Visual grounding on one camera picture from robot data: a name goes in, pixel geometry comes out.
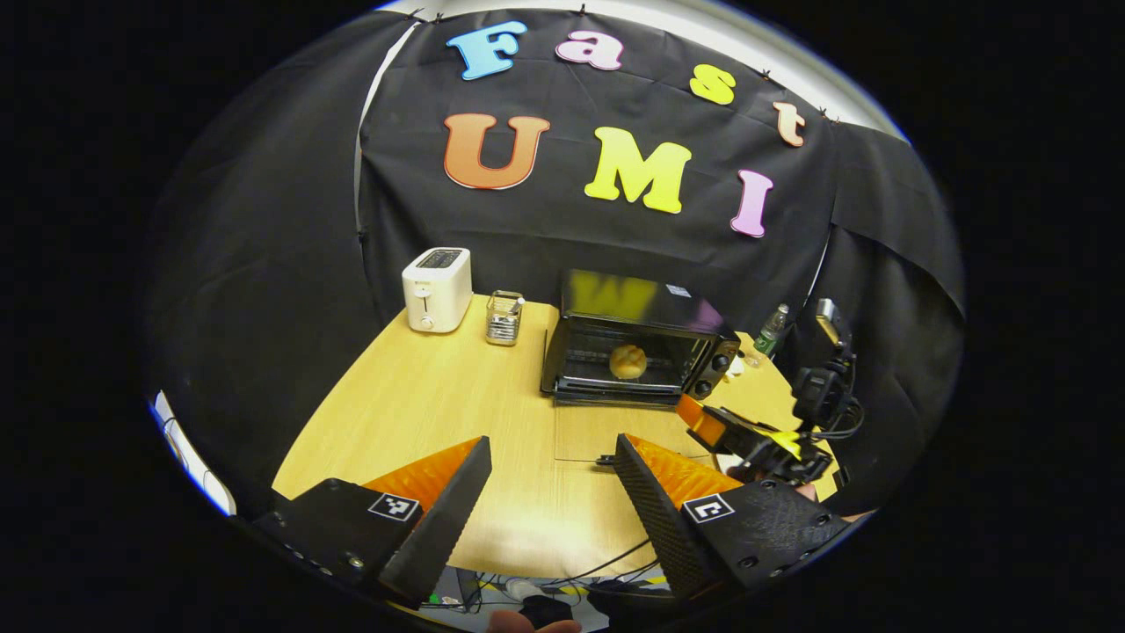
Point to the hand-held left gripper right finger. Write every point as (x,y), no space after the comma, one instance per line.
(655,519)

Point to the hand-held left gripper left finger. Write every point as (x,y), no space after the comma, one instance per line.
(444,523)

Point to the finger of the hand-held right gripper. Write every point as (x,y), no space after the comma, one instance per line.
(699,420)

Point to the round golden bread bun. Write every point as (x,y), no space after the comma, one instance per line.
(627,361)

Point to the black electric oven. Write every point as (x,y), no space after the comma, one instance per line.
(633,308)

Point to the clear plastic water bottle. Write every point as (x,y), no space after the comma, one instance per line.
(772,332)

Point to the white toaster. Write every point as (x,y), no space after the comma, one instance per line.
(435,294)

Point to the black backdrop cloth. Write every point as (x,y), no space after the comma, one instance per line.
(545,229)

